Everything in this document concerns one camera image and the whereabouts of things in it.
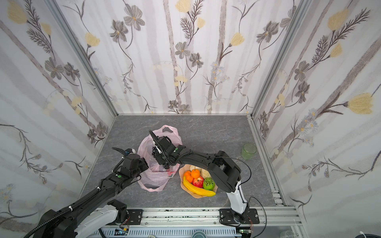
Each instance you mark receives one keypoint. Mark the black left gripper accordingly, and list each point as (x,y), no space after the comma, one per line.
(126,154)

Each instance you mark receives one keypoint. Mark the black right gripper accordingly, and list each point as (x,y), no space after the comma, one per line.
(160,146)

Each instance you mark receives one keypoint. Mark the pink scalloped bowl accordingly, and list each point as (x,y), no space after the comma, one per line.
(181,173)

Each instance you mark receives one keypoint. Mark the pink plastic bag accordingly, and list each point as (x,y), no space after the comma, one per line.
(155,178)

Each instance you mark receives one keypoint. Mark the beige fake potato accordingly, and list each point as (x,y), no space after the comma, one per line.
(192,167)

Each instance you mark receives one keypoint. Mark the orange fake fruit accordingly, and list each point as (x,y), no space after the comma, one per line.
(189,177)
(195,173)

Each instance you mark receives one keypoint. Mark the pale yellow fake fruit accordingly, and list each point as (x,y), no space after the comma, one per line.
(205,174)

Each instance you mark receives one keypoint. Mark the red fake strawberry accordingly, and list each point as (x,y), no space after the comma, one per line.
(198,182)

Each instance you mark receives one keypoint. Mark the yellow fake banana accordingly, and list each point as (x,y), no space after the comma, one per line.
(197,190)

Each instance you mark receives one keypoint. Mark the green fake custard apple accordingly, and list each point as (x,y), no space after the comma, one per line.
(208,184)

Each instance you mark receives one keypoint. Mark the dark fake grape bunch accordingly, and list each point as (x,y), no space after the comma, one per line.
(160,158)

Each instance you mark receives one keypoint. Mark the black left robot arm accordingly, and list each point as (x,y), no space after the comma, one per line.
(89,199)

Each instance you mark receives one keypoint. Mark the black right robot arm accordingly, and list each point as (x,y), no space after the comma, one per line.
(223,170)

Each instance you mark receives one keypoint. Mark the green translucent cup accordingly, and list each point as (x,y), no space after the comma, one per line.
(248,151)

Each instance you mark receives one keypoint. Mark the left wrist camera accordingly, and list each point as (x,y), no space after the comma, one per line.
(129,151)

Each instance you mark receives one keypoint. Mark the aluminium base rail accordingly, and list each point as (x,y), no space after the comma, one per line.
(128,220)

